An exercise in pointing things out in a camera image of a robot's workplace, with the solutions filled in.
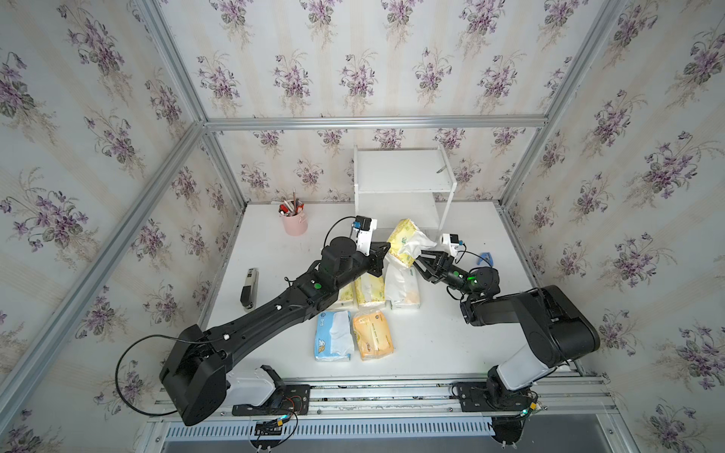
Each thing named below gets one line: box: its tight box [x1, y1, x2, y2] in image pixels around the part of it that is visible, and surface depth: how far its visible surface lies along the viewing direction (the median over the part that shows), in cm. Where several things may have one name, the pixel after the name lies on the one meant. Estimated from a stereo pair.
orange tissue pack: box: [352, 309, 395, 361], surface depth 83 cm
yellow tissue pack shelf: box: [387, 218, 418, 269], surface depth 76 cm
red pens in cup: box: [278, 186, 305, 218], surface depth 106 cm
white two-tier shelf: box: [353, 144, 458, 231], surface depth 85 cm
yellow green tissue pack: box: [337, 279, 358, 302], surface depth 90 cm
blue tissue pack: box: [314, 310, 355, 362], surface depth 80 cm
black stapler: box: [239, 268, 260, 311], surface depth 93 cm
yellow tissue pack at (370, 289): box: [354, 272, 387, 304], surface depth 91 cm
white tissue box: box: [383, 253, 422, 311], surface depth 90 cm
